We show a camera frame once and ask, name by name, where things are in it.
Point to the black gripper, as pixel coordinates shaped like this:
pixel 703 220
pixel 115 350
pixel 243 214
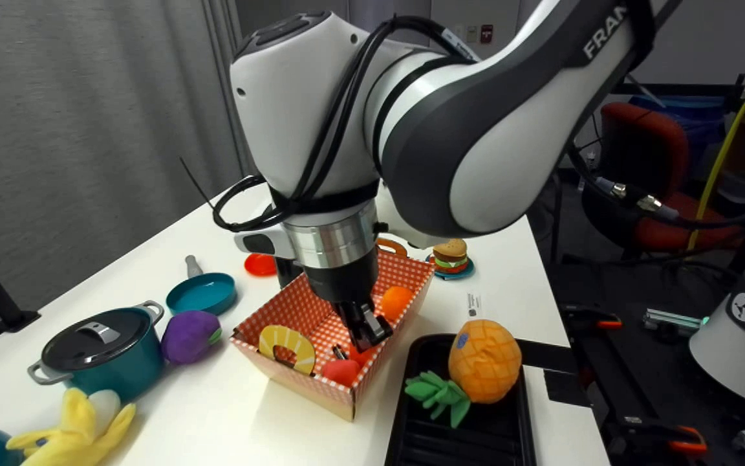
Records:
pixel 348 285

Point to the orange checkered cardboard box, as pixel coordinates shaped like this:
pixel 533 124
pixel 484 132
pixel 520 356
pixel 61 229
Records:
pixel 316 321

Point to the orange pineapple plush toy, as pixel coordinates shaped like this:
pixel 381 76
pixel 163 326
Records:
pixel 484 363

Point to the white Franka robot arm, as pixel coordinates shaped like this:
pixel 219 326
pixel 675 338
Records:
pixel 478 130

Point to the orange toy ball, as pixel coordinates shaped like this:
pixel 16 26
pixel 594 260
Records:
pixel 396 300

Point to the red toy ball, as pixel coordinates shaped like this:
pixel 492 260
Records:
pixel 339 372

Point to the yellow pineapple slice toy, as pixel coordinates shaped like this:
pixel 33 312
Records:
pixel 271 340

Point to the toy burger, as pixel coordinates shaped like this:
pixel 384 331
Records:
pixel 450 252

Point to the red toy plate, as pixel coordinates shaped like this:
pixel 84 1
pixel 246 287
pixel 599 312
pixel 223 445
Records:
pixel 259 265

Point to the black oven tray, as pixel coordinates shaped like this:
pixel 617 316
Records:
pixel 492 436

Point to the teal toy pan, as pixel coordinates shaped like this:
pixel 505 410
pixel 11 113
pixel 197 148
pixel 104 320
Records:
pixel 205 295

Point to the purple plush fruit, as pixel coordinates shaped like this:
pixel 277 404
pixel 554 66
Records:
pixel 189 338

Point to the yellow banana plush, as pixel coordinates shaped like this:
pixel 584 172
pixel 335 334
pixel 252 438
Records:
pixel 78 431

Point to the small marker pen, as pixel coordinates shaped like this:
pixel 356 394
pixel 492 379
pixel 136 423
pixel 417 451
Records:
pixel 471 304

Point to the small teal saucer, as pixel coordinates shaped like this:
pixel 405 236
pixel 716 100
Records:
pixel 463 273

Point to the orange black clamp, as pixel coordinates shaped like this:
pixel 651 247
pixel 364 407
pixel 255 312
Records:
pixel 595 321
pixel 665 436

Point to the teal pot with lid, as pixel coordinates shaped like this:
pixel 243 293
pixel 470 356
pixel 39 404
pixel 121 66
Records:
pixel 123 366

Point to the red chair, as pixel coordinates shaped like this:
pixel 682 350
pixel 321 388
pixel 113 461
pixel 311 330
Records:
pixel 648 146

